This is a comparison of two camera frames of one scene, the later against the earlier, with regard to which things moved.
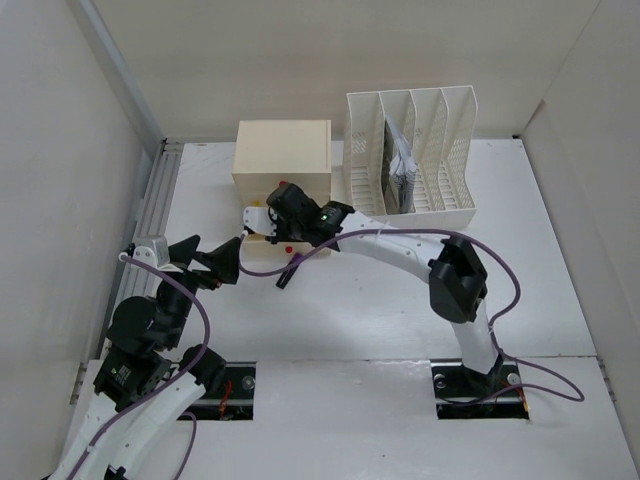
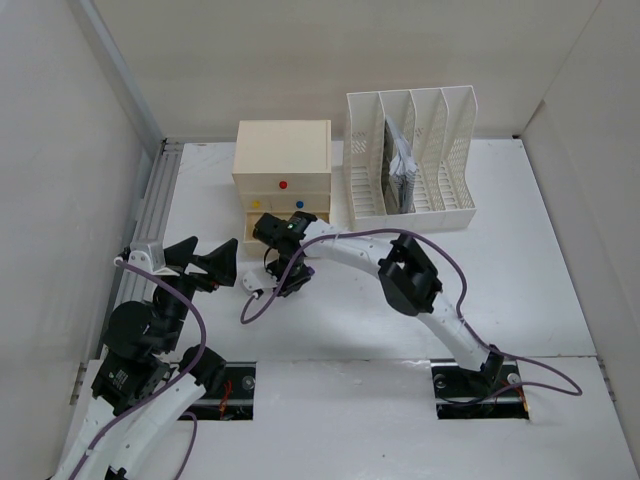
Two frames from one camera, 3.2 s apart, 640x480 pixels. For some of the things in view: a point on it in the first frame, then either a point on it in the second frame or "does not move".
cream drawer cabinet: x=269 y=153 does not move
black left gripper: x=222 y=261 does not move
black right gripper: x=281 y=236 → x=285 y=287
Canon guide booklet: x=398 y=171 does not move
